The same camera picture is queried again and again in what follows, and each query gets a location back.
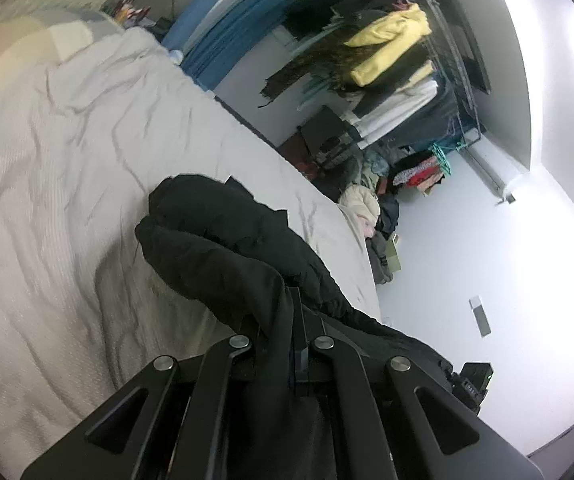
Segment hanging small colourful clothes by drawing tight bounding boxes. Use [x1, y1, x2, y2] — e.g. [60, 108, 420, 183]
[392, 155, 454, 194]

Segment green clip hanger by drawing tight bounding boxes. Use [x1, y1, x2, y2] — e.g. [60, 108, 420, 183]
[429, 142, 469, 177]

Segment leopard print scarf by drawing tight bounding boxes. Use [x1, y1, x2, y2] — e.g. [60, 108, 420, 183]
[258, 30, 369, 109]

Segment pink cream pillow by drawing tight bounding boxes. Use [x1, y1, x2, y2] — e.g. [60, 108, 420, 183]
[0, 10, 98, 92]

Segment blue cushion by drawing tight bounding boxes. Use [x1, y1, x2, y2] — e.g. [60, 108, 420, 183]
[162, 0, 224, 54]

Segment metal clothes rack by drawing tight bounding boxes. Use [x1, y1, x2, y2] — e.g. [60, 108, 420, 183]
[377, 0, 484, 147]

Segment black storage stand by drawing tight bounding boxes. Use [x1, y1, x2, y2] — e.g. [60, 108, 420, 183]
[299, 107, 364, 172]

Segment black puffer jacket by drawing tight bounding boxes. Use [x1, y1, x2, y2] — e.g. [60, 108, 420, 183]
[134, 174, 455, 480]

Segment pile of clothes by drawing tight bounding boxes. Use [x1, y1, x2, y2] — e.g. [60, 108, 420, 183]
[337, 155, 404, 286]

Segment yellow fleece jacket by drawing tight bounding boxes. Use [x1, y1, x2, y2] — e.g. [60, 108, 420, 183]
[344, 4, 434, 87]

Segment bed with white sheet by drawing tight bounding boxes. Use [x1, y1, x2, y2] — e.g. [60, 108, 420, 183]
[0, 7, 383, 472]

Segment small bedside clutter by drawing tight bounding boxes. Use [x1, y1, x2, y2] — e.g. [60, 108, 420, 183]
[101, 0, 154, 27]

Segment blue curtain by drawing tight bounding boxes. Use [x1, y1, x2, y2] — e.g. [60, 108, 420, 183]
[182, 0, 294, 92]

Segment hanging black coat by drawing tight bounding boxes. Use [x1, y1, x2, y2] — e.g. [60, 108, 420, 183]
[286, 0, 349, 37]

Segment green box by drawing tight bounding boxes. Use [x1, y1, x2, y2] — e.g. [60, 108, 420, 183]
[384, 232, 404, 274]

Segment white air conditioner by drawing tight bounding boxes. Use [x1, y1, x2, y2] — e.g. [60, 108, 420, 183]
[462, 147, 519, 206]

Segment white hoodie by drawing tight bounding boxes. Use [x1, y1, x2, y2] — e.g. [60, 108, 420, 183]
[352, 77, 441, 142]

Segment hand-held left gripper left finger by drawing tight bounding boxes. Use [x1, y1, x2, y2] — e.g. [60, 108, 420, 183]
[19, 321, 274, 480]

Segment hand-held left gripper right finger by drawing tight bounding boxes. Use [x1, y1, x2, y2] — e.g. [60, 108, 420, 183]
[288, 285, 544, 480]

